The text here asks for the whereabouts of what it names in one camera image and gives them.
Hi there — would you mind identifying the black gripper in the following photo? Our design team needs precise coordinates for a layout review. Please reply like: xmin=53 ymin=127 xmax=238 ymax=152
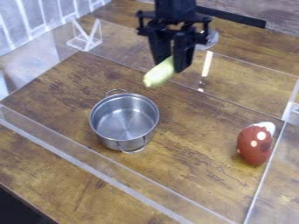
xmin=137 ymin=10 xmax=213 ymax=73

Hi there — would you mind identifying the green handled metal spoon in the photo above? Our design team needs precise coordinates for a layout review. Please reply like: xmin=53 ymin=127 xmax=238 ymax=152
xmin=143 ymin=29 xmax=219 ymax=88

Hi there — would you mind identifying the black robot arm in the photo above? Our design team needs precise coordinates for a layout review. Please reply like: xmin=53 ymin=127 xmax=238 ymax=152
xmin=137 ymin=0 xmax=219 ymax=73

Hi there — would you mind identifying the black bar on table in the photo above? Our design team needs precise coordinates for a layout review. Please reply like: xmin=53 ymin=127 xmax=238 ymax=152
xmin=197 ymin=6 xmax=267 ymax=29

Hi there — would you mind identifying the stainless steel pot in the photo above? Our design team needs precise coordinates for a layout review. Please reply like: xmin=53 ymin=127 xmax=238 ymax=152
xmin=89 ymin=88 xmax=161 ymax=154

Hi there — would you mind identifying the red spotted mushroom toy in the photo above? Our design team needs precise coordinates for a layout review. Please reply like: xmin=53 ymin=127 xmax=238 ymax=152
xmin=237 ymin=122 xmax=277 ymax=166

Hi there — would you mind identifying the clear acrylic front barrier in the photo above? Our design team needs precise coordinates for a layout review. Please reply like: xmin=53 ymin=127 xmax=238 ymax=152
xmin=0 ymin=104 xmax=237 ymax=224

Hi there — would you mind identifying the clear acrylic barrier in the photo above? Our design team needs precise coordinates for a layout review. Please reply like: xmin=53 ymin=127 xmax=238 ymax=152
xmin=243 ymin=80 xmax=299 ymax=224
xmin=0 ymin=104 xmax=237 ymax=224

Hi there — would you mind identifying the clear acrylic right barrier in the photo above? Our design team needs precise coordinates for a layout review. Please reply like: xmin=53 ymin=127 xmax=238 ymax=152
xmin=243 ymin=80 xmax=299 ymax=224

